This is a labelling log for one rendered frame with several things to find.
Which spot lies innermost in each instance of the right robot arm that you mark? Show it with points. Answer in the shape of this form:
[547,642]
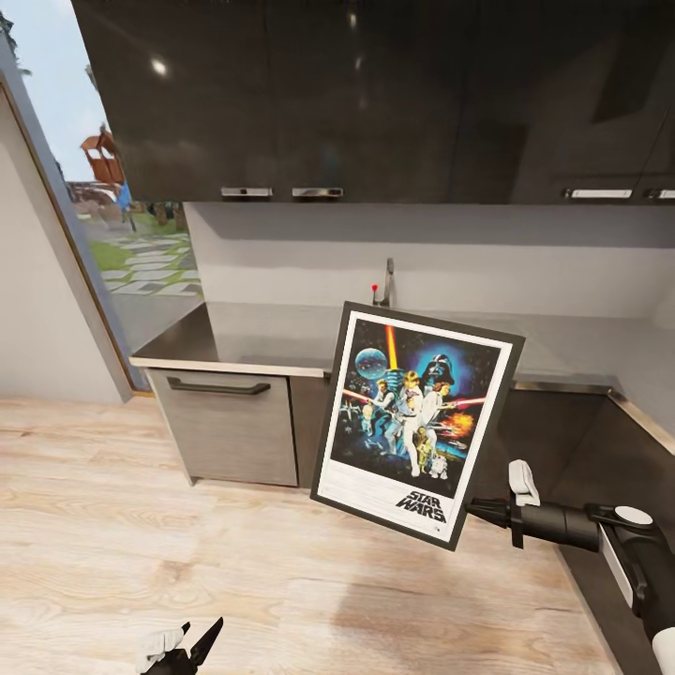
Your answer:
[633,543]

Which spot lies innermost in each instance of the dishwasher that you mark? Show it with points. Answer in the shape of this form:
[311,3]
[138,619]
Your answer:
[232,425]

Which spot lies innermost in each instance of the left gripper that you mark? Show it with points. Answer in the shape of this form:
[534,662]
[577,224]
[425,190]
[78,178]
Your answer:
[177,662]

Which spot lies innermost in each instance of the poster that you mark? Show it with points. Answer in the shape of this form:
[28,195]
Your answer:
[412,409]

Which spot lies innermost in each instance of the cabinet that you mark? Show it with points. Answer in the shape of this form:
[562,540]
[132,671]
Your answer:
[292,101]
[568,102]

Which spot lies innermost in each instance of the fixed window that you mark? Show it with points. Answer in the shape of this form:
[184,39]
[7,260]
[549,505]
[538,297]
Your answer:
[136,258]

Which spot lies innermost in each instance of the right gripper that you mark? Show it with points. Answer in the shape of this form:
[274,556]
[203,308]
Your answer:
[545,521]

